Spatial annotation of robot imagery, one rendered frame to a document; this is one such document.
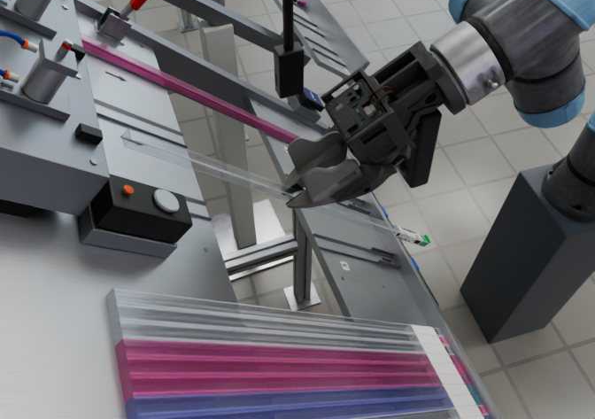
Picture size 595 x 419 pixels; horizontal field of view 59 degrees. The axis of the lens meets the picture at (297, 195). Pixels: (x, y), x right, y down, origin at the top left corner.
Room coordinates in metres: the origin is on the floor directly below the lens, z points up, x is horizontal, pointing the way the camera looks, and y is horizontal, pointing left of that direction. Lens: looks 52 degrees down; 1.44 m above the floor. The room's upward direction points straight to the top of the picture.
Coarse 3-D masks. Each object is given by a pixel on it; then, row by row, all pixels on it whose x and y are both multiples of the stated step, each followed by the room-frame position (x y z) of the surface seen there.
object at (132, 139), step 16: (128, 128) 0.32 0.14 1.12; (128, 144) 0.31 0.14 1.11; (144, 144) 0.31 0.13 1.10; (160, 144) 0.32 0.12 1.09; (176, 160) 0.32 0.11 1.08; (192, 160) 0.33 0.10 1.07; (208, 160) 0.34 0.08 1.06; (224, 176) 0.33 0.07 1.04; (240, 176) 0.34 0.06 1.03; (256, 176) 0.35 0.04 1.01; (272, 192) 0.35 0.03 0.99; (288, 192) 0.36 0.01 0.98; (320, 208) 0.37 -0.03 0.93; (336, 208) 0.38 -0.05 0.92; (368, 224) 0.40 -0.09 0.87; (384, 224) 0.41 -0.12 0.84
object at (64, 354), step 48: (144, 48) 0.60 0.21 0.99; (96, 96) 0.43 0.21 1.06; (144, 96) 0.48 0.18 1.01; (192, 192) 0.35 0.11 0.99; (0, 240) 0.20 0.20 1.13; (48, 240) 0.22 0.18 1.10; (192, 240) 0.28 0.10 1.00; (0, 288) 0.16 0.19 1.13; (48, 288) 0.17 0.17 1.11; (96, 288) 0.19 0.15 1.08; (144, 288) 0.20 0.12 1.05; (192, 288) 0.22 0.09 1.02; (0, 336) 0.13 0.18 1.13; (48, 336) 0.14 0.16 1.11; (96, 336) 0.15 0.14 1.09; (0, 384) 0.10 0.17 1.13; (48, 384) 0.11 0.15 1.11; (96, 384) 0.11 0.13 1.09
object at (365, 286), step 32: (288, 128) 0.64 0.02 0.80; (288, 160) 0.53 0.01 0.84; (320, 224) 0.42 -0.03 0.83; (352, 224) 0.46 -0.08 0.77; (320, 256) 0.36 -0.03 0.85; (352, 256) 0.38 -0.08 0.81; (384, 256) 0.43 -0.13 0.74; (352, 288) 0.32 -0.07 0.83; (384, 288) 0.35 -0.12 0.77; (384, 320) 0.29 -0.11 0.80; (416, 320) 0.32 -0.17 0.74
